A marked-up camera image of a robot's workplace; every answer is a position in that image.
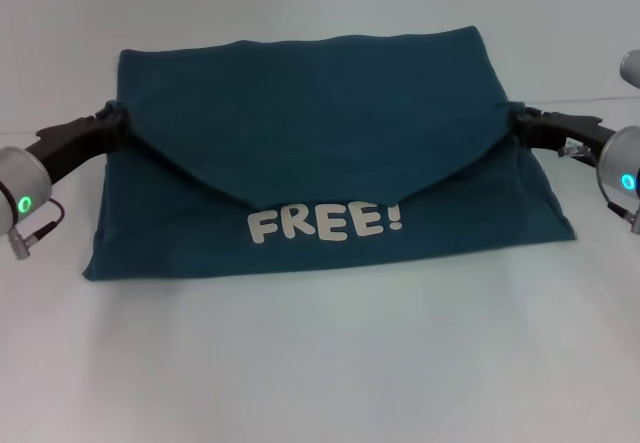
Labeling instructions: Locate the teal blue shirt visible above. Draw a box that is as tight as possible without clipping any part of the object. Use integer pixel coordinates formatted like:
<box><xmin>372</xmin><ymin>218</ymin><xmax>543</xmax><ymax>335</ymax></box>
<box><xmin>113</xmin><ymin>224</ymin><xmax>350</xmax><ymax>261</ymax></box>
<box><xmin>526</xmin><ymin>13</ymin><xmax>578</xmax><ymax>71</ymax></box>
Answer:
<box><xmin>82</xmin><ymin>25</ymin><xmax>576</xmax><ymax>287</ymax></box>

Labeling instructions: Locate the dark cable with silver plug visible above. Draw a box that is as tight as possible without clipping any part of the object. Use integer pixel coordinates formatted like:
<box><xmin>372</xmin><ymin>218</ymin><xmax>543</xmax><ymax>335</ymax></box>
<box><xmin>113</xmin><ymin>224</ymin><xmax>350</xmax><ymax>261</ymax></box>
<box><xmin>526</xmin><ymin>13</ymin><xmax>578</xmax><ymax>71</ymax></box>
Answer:
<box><xmin>558</xmin><ymin>143</ymin><xmax>640</xmax><ymax>237</ymax></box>
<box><xmin>7</xmin><ymin>199</ymin><xmax>67</xmax><ymax>262</ymax></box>

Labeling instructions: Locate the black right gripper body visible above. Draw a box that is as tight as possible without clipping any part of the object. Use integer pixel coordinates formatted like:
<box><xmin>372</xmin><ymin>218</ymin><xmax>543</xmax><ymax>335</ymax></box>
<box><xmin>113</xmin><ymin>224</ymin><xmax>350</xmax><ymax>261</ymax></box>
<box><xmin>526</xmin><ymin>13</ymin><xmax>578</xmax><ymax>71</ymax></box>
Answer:
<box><xmin>517</xmin><ymin>110</ymin><xmax>619</xmax><ymax>165</ymax></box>

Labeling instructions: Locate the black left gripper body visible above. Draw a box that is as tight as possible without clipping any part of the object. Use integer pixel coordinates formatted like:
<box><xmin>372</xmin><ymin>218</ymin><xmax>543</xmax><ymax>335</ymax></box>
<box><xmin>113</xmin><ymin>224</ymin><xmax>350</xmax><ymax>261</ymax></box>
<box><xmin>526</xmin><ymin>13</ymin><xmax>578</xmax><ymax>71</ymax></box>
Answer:
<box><xmin>24</xmin><ymin>114</ymin><xmax>121</xmax><ymax>185</ymax></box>

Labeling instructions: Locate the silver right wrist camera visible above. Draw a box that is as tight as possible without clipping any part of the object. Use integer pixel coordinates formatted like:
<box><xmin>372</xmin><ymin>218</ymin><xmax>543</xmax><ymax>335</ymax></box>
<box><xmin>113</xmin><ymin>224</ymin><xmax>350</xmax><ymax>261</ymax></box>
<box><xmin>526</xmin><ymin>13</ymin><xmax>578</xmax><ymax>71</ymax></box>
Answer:
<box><xmin>618</xmin><ymin>50</ymin><xmax>640</xmax><ymax>90</ymax></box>

